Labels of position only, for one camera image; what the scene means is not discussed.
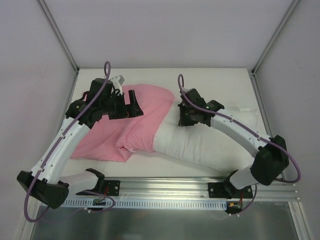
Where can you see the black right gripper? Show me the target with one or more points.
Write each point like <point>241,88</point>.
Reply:
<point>184,116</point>

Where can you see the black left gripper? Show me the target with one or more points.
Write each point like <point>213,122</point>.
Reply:
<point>122,107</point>

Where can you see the pink pillowcase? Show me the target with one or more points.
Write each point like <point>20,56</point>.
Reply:
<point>116,140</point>

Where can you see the white pillow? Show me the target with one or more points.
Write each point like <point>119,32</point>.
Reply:
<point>199,144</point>

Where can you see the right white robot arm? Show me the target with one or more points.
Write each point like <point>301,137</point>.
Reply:
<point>268,152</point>

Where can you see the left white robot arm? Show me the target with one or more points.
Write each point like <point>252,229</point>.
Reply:
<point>44,181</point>

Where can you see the aluminium mounting rail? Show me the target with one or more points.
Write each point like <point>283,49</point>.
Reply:
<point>196,188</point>

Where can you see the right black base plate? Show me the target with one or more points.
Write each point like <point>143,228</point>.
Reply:
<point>220,190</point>

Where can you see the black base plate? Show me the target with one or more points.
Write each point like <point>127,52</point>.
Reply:
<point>107,188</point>
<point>220,190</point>

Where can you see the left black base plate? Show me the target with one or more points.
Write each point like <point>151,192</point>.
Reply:
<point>107,188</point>

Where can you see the white slotted cable duct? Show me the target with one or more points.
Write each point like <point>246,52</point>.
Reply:
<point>130,203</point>

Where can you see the left aluminium frame post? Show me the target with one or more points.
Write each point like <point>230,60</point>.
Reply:
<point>58,34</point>

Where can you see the aluminium frame post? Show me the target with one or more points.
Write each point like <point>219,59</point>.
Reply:
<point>276,34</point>
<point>58,34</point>

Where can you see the right aluminium frame post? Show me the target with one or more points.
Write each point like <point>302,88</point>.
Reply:
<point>276,34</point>

